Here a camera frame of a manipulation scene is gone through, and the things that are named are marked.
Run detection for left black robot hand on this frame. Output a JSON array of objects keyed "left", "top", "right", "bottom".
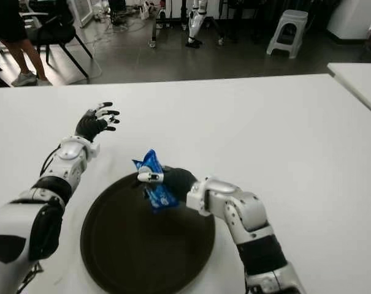
[{"left": 74, "top": 102, "right": 121, "bottom": 142}]

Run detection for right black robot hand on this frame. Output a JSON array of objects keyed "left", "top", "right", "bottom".
[{"left": 137, "top": 167, "right": 197, "bottom": 203}]

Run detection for blue Oreo cookie packet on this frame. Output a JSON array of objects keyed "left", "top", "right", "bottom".
[{"left": 131, "top": 149, "right": 178, "bottom": 214}]

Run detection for round dark brown tray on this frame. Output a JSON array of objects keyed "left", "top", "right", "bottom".
[{"left": 80, "top": 171, "right": 216, "bottom": 294}]

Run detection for black chair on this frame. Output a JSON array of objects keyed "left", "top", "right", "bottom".
[{"left": 28, "top": 0, "right": 93, "bottom": 81}]

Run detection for white framed panel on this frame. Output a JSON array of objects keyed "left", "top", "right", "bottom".
[{"left": 71, "top": 0, "right": 96, "bottom": 27}]

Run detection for white bag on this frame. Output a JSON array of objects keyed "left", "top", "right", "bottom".
[{"left": 140, "top": 0, "right": 151, "bottom": 20}]

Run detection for person in black shorts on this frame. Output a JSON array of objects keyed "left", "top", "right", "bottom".
[{"left": 0, "top": 0, "right": 53, "bottom": 87}]

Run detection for white humanoid robot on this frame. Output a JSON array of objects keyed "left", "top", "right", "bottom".
[{"left": 185, "top": 0, "right": 209, "bottom": 48}]

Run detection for white plastic stool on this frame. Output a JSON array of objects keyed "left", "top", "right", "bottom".
[{"left": 266, "top": 9, "right": 309, "bottom": 59}]

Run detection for white side table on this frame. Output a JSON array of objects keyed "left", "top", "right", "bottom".
[{"left": 327, "top": 62, "right": 371, "bottom": 120}]

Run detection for white cabinet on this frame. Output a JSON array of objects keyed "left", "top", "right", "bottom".
[{"left": 326, "top": 0, "right": 371, "bottom": 40}]

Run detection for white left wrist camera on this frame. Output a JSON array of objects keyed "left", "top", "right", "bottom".
[{"left": 88, "top": 142, "right": 101, "bottom": 159}]

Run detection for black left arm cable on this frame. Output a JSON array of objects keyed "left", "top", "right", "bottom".
[{"left": 40, "top": 146, "right": 61, "bottom": 176}]

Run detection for white floor cables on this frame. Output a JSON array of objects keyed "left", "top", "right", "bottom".
[{"left": 91, "top": 9, "right": 149, "bottom": 77}]

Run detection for black wheeled gantry frame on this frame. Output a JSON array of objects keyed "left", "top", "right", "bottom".
[{"left": 147, "top": 0, "right": 226, "bottom": 48}]

